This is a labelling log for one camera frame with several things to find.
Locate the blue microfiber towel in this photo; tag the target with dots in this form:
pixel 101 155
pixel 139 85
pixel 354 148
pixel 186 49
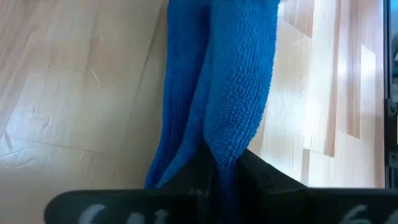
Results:
pixel 224 77

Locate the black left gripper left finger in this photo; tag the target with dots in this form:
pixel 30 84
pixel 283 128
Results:
pixel 124 208

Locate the black metal table frame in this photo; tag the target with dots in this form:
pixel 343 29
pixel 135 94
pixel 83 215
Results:
pixel 392 124

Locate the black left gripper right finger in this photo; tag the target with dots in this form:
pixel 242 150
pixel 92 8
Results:
pixel 311 207

